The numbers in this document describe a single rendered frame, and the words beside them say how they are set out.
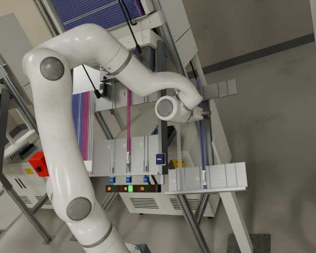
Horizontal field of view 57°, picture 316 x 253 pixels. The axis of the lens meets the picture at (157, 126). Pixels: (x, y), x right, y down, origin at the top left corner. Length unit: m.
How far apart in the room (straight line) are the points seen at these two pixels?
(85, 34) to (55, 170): 0.38
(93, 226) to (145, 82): 0.48
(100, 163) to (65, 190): 0.85
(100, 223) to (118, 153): 0.69
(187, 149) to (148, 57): 0.58
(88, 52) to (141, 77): 0.18
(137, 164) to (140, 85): 0.70
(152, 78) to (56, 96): 0.31
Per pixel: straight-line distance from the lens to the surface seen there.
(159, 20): 1.60
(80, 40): 0.85
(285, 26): 4.59
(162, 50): 1.62
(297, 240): 1.94
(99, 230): 0.99
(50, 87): 0.76
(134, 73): 0.90
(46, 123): 0.84
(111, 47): 0.86
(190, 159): 1.75
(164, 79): 0.94
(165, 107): 0.97
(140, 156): 1.52
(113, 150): 1.64
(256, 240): 1.95
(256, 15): 4.49
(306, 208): 2.09
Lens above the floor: 1.53
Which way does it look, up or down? 25 degrees down
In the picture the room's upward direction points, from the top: 23 degrees counter-clockwise
